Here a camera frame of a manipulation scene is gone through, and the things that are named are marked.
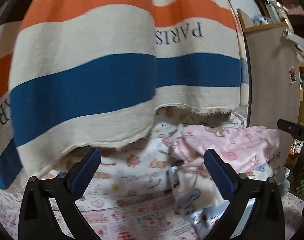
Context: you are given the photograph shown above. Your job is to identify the green black checkered box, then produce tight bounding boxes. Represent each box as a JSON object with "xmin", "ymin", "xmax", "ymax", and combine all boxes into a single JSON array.
[{"xmin": 293, "ymin": 158, "xmax": 304, "ymax": 194}]

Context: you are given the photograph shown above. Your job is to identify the pink cartoon print pants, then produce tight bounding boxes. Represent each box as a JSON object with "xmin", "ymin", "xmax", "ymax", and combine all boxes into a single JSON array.
[{"xmin": 170, "ymin": 125, "xmax": 282, "ymax": 177}]

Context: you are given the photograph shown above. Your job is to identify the cartoon sticker on cabinet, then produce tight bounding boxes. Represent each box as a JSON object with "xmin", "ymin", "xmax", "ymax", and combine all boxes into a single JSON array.
[{"xmin": 288, "ymin": 66, "xmax": 296, "ymax": 84}]

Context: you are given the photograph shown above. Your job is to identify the light blue satin garment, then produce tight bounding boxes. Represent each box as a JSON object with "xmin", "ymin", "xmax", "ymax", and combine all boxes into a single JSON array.
[{"xmin": 175, "ymin": 169, "xmax": 292, "ymax": 238}]

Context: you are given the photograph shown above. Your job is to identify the striped Paris curtain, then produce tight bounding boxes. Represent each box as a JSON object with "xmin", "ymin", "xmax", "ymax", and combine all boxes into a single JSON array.
[{"xmin": 0, "ymin": 0, "xmax": 249, "ymax": 192}]

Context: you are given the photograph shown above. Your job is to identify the baby bear print sheet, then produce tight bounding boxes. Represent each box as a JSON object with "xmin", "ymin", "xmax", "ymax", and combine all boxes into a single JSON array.
[{"xmin": 39, "ymin": 106, "xmax": 248, "ymax": 210}]

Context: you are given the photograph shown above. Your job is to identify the brown wooden cabinet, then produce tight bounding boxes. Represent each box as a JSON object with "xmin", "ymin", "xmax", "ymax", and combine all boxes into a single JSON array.
[{"xmin": 237, "ymin": 9, "xmax": 300, "ymax": 128}]

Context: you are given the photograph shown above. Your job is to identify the pink print bed sheet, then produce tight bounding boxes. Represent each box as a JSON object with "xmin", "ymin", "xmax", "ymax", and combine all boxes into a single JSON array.
[{"xmin": 0, "ymin": 184, "xmax": 304, "ymax": 240}]

